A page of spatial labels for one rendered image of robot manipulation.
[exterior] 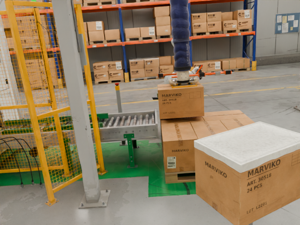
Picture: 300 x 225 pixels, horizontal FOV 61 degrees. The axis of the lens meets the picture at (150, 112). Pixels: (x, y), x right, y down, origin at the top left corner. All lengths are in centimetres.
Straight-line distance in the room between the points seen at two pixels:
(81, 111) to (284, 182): 181
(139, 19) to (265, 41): 599
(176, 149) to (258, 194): 152
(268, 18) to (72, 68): 1179
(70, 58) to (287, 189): 200
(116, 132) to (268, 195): 219
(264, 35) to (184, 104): 1037
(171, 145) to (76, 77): 127
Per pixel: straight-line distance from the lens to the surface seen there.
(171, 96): 336
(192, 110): 344
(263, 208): 170
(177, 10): 339
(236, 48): 1293
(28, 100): 276
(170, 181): 314
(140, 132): 335
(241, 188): 148
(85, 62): 262
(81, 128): 262
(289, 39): 1412
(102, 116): 393
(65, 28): 249
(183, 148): 296
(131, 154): 348
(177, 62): 342
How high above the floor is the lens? 168
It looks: 16 degrees down
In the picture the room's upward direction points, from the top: 5 degrees counter-clockwise
